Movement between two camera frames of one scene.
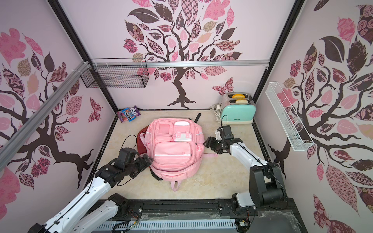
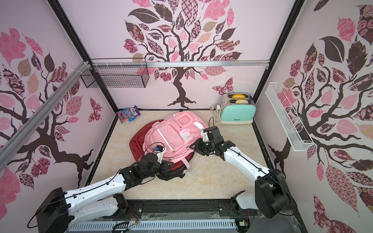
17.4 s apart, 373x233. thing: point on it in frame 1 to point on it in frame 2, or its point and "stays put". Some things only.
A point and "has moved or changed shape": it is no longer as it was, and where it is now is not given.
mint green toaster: (238, 108) stays put
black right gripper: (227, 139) to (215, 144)
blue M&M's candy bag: (127, 113) stays put
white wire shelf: (288, 118) stays put
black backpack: (155, 175) to (175, 173)
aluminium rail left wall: (7, 149) stays put
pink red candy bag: (121, 116) stays put
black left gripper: (142, 166) to (165, 169)
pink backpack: (176, 146) has moved or changed shape
